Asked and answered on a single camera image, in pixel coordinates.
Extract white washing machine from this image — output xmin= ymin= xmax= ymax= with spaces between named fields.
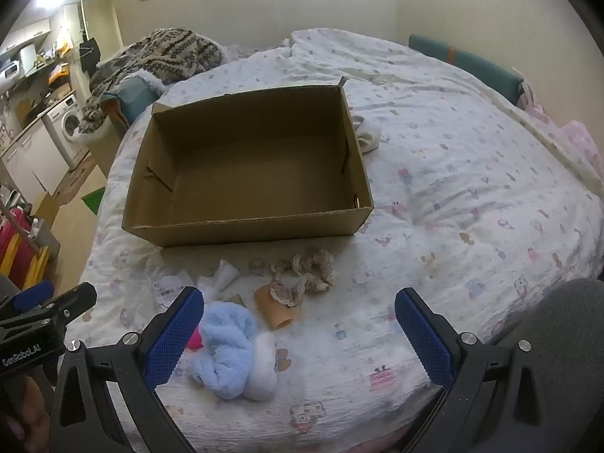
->
xmin=44 ymin=93 xmax=91 ymax=171

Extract black hanging bag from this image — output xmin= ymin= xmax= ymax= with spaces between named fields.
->
xmin=79 ymin=39 xmax=103 ymax=76

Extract clear packet with label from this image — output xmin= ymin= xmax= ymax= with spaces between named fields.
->
xmin=150 ymin=271 xmax=194 ymax=305

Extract cardboard box on floor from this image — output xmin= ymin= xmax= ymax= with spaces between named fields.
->
xmin=32 ymin=191 xmax=63 ymax=228

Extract teal headboard pad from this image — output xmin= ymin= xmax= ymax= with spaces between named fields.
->
xmin=408 ymin=33 xmax=525 ymax=105

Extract red and yellow folded frame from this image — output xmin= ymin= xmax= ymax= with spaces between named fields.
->
xmin=0 ymin=205 xmax=52 ymax=290

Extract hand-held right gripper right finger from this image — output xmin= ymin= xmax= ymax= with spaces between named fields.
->
xmin=394 ymin=287 xmax=562 ymax=453

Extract patterned knit blanket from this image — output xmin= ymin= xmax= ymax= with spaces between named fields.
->
xmin=78 ymin=28 xmax=225 ymax=135

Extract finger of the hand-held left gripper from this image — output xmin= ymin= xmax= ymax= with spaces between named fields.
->
xmin=10 ymin=279 xmax=55 ymax=313
xmin=46 ymin=282 xmax=98 ymax=327

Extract bed with printed white duvet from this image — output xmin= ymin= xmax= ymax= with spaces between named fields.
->
xmin=78 ymin=28 xmax=604 ymax=453

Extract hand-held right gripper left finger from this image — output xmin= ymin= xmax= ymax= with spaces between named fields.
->
xmin=47 ymin=286 xmax=205 ymax=453

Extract white socks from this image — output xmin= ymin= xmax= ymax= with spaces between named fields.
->
xmin=351 ymin=114 xmax=384 ymax=154

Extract white kitchen cabinet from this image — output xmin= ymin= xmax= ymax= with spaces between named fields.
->
xmin=0 ymin=123 xmax=68 ymax=205

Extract pink cloth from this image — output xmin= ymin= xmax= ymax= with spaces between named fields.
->
xmin=521 ymin=80 xmax=604 ymax=187

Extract person's grey trouser leg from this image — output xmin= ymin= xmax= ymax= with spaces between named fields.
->
xmin=488 ymin=278 xmax=604 ymax=453

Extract teal cushion with white trim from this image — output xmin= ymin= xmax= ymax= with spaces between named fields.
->
xmin=101 ymin=73 xmax=167 ymax=134

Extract brown cardboard box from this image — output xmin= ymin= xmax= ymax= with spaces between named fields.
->
xmin=122 ymin=77 xmax=375 ymax=248

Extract green floor mat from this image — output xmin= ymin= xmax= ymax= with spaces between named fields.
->
xmin=81 ymin=186 xmax=107 ymax=215

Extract light blue fluffy plush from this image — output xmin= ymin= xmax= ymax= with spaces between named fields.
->
xmin=190 ymin=302 xmax=259 ymax=399

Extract white cloth piece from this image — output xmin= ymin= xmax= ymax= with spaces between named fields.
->
xmin=196 ymin=259 xmax=237 ymax=293

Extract white fluffy plush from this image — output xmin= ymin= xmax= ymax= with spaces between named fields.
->
xmin=243 ymin=331 xmax=279 ymax=402

